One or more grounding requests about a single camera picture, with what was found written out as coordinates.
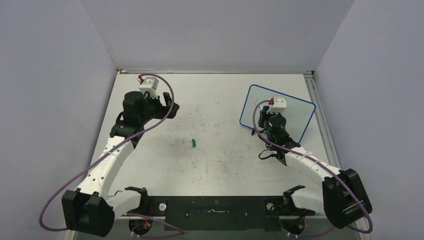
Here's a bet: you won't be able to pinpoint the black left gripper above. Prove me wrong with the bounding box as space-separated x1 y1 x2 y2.
138 91 178 125

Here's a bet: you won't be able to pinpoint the blue framed whiteboard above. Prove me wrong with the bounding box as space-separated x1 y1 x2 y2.
239 84 316 143

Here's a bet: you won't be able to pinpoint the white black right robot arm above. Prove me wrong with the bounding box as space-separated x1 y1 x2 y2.
252 105 373 233

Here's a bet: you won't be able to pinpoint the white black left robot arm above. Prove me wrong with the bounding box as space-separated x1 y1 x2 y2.
61 91 179 237

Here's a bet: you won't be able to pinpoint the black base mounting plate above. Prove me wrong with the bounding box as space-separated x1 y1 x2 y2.
130 195 315 231

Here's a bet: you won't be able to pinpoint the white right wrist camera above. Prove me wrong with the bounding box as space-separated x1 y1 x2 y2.
267 96 287 114

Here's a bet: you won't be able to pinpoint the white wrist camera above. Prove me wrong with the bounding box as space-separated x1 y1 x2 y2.
267 96 287 114
139 76 159 97

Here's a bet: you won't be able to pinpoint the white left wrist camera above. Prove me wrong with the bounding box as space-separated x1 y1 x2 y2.
139 76 159 97

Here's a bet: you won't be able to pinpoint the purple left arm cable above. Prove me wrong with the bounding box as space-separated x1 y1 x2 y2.
39 72 185 240

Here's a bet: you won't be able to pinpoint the aluminium frame rail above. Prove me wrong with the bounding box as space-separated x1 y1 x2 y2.
303 71 341 168

